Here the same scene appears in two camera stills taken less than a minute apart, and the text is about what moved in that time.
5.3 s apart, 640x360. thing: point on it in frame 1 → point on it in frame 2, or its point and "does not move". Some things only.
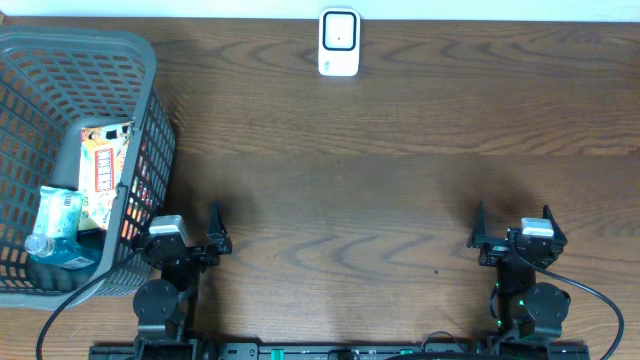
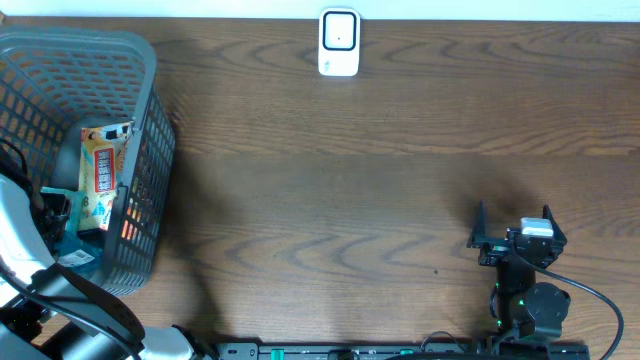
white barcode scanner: [339, 41] does not move
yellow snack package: [103, 156] does not move
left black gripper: [208, 255] → [49, 199]
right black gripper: [495, 247] does not move
